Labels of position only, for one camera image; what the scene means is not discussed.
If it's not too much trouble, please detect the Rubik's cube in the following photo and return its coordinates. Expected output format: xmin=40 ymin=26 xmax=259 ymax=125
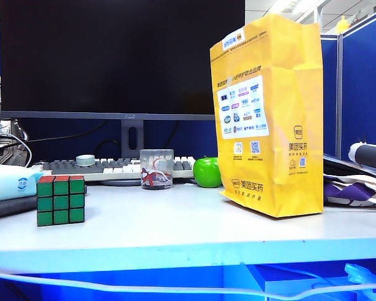
xmin=36 ymin=175 xmax=86 ymax=227

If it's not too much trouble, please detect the yellow paper bag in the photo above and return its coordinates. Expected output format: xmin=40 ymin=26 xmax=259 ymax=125
xmin=209 ymin=13 xmax=325 ymax=218

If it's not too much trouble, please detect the black flat bag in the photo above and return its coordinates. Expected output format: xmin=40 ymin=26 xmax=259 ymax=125
xmin=323 ymin=154 xmax=376 ymax=183

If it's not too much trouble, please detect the white and purple tote bag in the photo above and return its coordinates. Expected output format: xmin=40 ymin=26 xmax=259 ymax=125
xmin=323 ymin=173 xmax=376 ymax=208

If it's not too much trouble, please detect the green apple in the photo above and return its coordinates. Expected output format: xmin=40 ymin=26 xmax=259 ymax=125
xmin=192 ymin=156 xmax=223 ymax=189

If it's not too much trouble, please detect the clear plastic cup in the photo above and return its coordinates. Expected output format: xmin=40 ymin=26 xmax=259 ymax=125
xmin=139 ymin=149 xmax=175 ymax=190

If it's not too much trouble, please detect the grey monitor stand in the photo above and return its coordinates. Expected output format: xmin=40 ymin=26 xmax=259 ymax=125
xmin=100 ymin=119 xmax=196 ymax=187

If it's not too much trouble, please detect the grey and white keyboard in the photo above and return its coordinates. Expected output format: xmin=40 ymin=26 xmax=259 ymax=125
xmin=31 ymin=156 xmax=197 ymax=182

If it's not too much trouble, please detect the round grey tape roll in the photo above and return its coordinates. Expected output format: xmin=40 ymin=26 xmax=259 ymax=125
xmin=75 ymin=154 xmax=97 ymax=167

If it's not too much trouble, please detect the black computer monitor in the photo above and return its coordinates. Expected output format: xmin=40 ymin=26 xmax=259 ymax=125
xmin=0 ymin=0 xmax=246 ymax=121

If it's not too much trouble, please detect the blue wet wipes pack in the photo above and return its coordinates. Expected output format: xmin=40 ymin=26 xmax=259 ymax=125
xmin=0 ymin=164 xmax=45 ymax=203

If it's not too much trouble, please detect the grey and white cylinder device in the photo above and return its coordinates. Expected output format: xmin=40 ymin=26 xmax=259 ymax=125
xmin=347 ymin=135 xmax=376 ymax=172

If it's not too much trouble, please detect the black desk pad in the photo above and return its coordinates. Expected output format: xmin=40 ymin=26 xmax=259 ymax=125
xmin=0 ymin=184 xmax=88 ymax=221

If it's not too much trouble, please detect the blue office partition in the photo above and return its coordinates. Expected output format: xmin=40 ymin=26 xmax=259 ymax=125
xmin=320 ymin=6 xmax=376 ymax=161

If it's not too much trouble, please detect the yellow rubber duck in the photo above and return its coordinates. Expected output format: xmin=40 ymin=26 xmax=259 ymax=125
xmin=335 ymin=14 xmax=352 ymax=33

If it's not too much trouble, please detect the pale blue plastic piece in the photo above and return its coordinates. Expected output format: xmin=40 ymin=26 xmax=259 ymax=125
xmin=344 ymin=263 xmax=376 ymax=301

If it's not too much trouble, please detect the black monitor cable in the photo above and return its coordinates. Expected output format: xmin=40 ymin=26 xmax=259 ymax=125
xmin=18 ymin=120 xmax=110 ymax=149

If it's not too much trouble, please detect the white foreground cable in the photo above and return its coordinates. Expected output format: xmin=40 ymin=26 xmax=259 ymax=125
xmin=0 ymin=270 xmax=376 ymax=298

